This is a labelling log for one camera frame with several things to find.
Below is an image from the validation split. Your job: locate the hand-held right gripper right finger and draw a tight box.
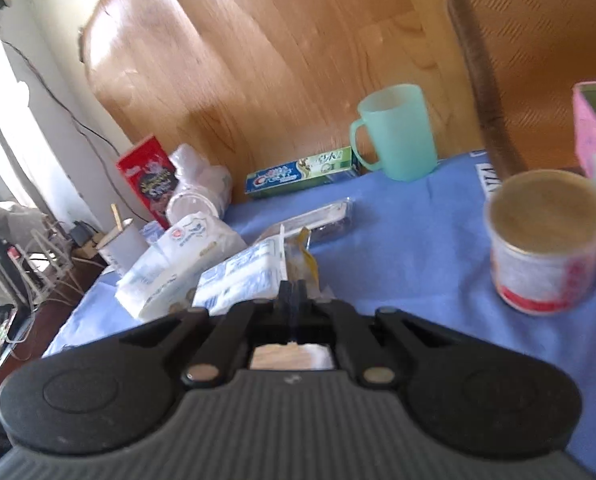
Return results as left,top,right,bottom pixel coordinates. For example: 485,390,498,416
292,280,466,388

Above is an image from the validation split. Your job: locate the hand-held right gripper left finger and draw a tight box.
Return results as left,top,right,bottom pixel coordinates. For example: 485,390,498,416
119,281,293,386

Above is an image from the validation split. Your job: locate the clear yellow snack packet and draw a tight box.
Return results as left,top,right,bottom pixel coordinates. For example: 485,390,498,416
279,226,323,302

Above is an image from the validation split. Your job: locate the blue white tissue pack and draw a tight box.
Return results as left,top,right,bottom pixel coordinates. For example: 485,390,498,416
193,237,289,317

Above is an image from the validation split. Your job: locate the clear plastic packet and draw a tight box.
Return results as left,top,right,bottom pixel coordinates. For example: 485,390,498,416
255,197,356,252

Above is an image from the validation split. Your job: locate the pink tin box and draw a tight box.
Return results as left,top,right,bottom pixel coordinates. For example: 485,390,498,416
572,80,596,321

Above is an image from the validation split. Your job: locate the blue tablecloth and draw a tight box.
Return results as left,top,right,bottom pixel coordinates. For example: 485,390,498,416
43,150,596,476

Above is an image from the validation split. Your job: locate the green blue toothpaste box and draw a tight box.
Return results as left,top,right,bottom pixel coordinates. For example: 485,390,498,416
244,146,364,196

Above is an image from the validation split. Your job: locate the bagged stack of plastic cups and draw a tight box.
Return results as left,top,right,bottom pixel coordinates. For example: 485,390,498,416
165,143,234,226

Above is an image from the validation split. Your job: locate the white paper cup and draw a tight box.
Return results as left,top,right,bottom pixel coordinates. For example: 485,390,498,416
95,225,151,276

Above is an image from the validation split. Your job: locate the red snack box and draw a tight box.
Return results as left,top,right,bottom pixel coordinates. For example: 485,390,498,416
116,135,179,231

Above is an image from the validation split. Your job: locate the mint green plastic cup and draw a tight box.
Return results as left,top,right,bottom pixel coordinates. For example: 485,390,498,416
349,84,439,182

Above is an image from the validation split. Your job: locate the black power adapter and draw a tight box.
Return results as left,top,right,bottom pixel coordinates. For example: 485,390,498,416
68,220,99,248

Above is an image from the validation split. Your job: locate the wood grain board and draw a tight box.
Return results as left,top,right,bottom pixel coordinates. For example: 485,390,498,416
80,0,484,206

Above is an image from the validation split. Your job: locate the tin can with red label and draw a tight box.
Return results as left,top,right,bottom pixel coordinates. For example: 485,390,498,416
484,170,596,315

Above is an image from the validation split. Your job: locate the grey cloth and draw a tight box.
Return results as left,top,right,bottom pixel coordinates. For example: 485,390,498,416
0,199,49,261

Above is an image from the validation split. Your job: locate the brown chair back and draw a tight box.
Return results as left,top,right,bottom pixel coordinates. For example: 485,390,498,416
443,0,596,181

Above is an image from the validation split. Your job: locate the white wire rack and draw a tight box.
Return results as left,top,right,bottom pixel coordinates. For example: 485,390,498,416
24,225,75,307

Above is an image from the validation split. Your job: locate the black wall cable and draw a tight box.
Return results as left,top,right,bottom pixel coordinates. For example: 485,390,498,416
0,40,146,223

